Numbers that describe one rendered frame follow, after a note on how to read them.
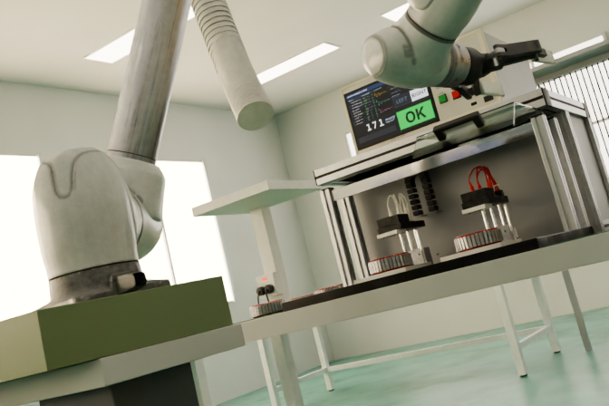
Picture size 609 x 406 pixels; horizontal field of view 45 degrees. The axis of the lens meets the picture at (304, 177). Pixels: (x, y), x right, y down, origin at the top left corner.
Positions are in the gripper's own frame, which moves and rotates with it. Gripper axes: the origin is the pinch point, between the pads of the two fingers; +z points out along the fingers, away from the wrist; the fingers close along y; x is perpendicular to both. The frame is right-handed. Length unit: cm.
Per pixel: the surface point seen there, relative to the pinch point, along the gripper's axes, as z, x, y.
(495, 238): 8.2, -27.2, -26.7
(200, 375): 21, -27, -208
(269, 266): 33, 5, -157
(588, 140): 60, -1, -26
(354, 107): 7, 23, -58
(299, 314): -27, -33, -59
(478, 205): 12.5, -17.1, -32.0
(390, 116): 11, 16, -50
